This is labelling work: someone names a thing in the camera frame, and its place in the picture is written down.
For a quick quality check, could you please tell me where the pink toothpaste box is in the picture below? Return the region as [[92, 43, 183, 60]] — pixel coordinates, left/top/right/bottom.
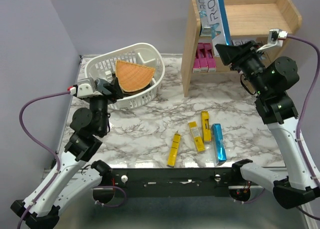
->
[[203, 43, 217, 72], [197, 43, 209, 72], [192, 51, 201, 73]]

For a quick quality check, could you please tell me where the metallic blue toothpaste box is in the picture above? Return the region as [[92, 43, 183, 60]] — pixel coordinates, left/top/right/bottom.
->
[[204, 0, 233, 57], [211, 123, 227, 163]]

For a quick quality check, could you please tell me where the blue green toothpaste box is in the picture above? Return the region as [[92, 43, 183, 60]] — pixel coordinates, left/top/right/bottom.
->
[[196, 0, 211, 37]]

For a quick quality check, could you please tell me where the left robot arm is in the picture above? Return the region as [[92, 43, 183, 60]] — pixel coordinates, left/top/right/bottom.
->
[[10, 74, 237, 229]]

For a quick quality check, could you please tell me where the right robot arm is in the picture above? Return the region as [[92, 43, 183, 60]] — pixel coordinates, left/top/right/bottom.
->
[[99, 51, 320, 209]]

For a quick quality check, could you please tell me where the wooden two-tier shelf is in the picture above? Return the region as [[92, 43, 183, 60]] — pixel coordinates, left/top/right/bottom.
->
[[180, 0, 302, 97]]

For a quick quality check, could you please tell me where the white plastic basket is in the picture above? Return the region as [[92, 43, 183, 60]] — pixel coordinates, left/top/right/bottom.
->
[[84, 42, 165, 111]]

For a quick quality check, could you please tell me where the yellow toothpaste box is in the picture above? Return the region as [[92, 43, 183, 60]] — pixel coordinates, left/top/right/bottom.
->
[[167, 131, 181, 168], [200, 111, 212, 142], [188, 121, 205, 153]]

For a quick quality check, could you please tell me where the black base bar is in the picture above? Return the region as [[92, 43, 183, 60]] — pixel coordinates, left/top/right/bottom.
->
[[112, 167, 248, 198]]

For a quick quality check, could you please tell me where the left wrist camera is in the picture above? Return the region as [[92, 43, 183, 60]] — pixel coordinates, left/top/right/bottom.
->
[[67, 77, 100, 99]]

